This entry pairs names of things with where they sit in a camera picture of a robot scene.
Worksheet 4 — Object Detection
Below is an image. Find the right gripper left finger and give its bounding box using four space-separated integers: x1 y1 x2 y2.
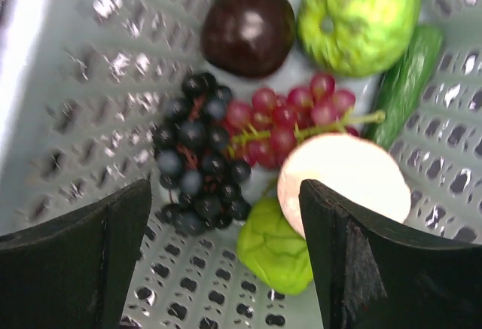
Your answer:
1 179 152 329

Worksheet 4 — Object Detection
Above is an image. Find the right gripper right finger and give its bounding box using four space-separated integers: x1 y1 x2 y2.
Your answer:
299 179 481 328

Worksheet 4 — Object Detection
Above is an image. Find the white round bun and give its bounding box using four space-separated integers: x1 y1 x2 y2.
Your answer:
277 133 411 236

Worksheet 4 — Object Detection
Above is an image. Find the light blue plastic basket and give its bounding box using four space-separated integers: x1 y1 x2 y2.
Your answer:
1 0 481 328

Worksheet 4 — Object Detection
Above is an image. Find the green lime fruit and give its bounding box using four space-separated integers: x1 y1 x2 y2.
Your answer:
236 197 313 295

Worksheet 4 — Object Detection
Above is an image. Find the dark grape bunch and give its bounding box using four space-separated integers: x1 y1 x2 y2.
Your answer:
153 72 252 236

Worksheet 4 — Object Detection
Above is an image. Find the red grape bunch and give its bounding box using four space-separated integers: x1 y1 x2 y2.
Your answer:
223 73 385 169

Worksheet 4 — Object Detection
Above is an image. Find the green cucumber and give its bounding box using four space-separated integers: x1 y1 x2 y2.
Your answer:
362 24 444 150

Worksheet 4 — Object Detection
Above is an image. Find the green custard apple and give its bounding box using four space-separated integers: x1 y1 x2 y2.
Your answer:
297 0 421 78

